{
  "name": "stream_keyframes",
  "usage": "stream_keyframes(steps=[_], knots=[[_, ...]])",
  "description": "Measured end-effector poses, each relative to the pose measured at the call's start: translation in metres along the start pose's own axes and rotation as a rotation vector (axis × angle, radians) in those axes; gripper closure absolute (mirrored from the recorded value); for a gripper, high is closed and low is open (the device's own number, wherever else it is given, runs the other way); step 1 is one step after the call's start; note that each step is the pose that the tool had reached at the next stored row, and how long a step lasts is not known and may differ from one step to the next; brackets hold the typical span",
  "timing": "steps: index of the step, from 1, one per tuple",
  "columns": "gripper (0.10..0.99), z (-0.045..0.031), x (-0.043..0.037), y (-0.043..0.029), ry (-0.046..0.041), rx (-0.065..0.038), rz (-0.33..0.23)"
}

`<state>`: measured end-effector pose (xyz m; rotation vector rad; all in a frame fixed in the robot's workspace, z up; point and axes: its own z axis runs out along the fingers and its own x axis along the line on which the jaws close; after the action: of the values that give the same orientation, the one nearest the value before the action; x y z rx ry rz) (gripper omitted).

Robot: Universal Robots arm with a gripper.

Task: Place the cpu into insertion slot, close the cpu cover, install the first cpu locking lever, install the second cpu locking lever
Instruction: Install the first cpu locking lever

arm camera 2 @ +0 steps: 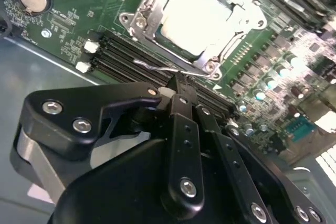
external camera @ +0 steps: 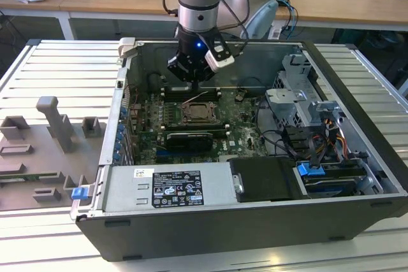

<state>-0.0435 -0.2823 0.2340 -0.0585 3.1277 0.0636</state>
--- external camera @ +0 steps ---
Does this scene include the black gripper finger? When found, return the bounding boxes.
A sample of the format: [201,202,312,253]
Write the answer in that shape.
[194,64,215,93]
[166,54,196,93]

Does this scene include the black RAM slot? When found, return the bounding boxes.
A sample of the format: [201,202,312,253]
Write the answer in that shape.
[164,97,221,102]
[164,90,221,96]
[164,125,230,131]
[164,88,221,92]
[164,94,221,99]
[164,123,229,128]
[164,120,229,125]

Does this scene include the CPU socket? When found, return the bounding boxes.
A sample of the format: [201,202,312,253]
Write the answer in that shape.
[178,100,222,125]

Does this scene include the black cylinder part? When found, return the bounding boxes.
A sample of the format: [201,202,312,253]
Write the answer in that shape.
[147,72,164,90]

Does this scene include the grey plastic case latch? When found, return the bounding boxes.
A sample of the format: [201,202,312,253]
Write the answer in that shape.
[117,36,138,60]

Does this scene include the green motherboard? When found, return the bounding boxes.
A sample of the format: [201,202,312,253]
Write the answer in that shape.
[126,89,272,164]

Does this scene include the black graphics card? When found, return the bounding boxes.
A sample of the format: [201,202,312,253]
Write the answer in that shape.
[165,131,214,152]

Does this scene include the silver metal drive cage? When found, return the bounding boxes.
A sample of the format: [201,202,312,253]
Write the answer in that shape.
[265,52,344,128]

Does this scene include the black rating label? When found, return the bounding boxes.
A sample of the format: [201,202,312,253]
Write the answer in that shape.
[152,171,203,208]

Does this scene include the black plastic shroud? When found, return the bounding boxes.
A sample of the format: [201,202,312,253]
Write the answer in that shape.
[229,157,309,203]

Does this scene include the silver power supply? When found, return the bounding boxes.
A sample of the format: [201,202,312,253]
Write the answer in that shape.
[101,162,240,214]

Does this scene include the hard disk in blue carrier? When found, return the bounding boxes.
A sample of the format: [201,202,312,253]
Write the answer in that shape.
[304,179,365,198]
[295,162,367,180]

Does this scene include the blue plastic tab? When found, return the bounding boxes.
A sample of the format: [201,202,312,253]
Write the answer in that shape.
[71,186,89,201]

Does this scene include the black PC case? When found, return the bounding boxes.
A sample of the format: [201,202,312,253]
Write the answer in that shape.
[70,36,408,262]

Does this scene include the grey parts rack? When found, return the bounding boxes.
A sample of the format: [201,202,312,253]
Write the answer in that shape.
[0,95,108,212]

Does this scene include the green RAM stick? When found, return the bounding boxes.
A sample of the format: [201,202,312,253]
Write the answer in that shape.
[0,173,44,181]

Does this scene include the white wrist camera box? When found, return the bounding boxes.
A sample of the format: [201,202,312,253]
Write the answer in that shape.
[203,44,236,73]

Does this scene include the thin black wire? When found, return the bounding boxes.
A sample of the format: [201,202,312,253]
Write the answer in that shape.
[236,76,267,90]

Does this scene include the blue cable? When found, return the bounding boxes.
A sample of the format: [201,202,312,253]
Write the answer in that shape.
[275,0,300,36]

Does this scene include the flat black disk wire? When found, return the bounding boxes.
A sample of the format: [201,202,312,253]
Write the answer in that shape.
[305,131,320,169]

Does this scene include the orange yellow power wires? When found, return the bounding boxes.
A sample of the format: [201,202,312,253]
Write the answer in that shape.
[321,118,347,158]

